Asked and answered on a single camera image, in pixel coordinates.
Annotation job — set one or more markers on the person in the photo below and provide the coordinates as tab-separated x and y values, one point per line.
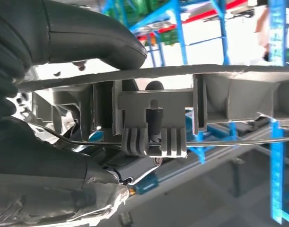
262	31

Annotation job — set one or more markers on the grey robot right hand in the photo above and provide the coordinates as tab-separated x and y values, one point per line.
63	31

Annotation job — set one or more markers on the blue steel shelf rack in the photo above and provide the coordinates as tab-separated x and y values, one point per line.
277	175
179	31

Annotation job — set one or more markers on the red barrier belt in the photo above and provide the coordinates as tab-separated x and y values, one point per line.
200	16

